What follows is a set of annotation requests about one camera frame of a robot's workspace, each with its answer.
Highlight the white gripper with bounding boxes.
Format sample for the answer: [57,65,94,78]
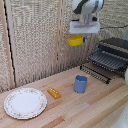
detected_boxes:
[69,19,101,36]

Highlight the yellow bowl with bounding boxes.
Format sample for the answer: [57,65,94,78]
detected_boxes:
[67,35,87,47]

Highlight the orange rectangular block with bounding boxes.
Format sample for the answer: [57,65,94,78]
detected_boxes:
[46,87,62,100]

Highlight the white floral rim plate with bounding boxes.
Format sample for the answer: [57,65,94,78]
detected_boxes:
[3,87,48,120]

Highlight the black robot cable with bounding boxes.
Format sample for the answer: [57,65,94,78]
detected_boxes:
[99,24,128,30]

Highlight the thick wooden post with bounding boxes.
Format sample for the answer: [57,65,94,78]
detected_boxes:
[0,0,17,90]

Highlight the blue cup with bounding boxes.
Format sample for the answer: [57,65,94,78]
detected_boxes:
[73,74,89,94]

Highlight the ridged metal drainer tray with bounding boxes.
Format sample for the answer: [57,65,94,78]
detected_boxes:
[87,50,128,72]

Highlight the white rounded object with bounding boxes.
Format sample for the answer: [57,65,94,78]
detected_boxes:
[124,65,128,85]

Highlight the thin wooden post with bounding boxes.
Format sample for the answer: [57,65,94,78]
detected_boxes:
[54,0,67,73]

